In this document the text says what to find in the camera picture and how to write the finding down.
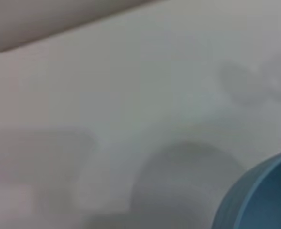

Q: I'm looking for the blue ceramic bowl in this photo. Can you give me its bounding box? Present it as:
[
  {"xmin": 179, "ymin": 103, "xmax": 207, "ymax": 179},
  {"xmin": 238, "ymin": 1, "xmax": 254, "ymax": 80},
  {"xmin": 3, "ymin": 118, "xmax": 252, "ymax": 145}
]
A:
[{"xmin": 211, "ymin": 147, "xmax": 281, "ymax": 229}]

